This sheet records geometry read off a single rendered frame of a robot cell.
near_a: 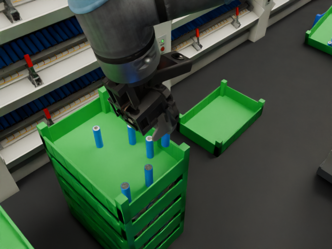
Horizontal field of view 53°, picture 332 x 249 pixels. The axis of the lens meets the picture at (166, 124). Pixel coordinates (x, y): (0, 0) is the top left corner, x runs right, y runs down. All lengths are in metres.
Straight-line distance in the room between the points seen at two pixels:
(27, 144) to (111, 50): 0.76
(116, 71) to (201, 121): 0.91
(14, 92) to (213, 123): 0.73
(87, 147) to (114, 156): 0.07
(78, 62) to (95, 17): 0.68
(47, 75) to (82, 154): 0.31
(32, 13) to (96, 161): 0.41
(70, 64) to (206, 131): 0.57
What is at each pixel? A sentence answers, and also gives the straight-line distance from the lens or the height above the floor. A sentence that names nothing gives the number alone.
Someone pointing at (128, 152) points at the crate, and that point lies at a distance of 0.83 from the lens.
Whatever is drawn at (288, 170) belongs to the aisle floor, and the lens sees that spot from 1.26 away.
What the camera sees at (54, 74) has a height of 0.35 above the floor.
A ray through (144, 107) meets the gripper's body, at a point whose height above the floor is 0.59.
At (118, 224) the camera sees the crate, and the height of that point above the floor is 0.29.
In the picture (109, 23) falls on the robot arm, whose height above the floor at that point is 0.76.
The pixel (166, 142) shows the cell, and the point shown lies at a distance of 0.71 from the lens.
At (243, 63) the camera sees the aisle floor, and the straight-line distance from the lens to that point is 1.68.
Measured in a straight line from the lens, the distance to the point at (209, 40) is 1.54.
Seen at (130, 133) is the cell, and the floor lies 0.37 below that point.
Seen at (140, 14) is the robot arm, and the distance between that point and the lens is 0.41.
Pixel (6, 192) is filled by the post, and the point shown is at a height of 0.03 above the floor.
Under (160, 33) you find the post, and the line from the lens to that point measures 1.24.
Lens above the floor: 0.96
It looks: 46 degrees down
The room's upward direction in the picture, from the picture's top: straight up
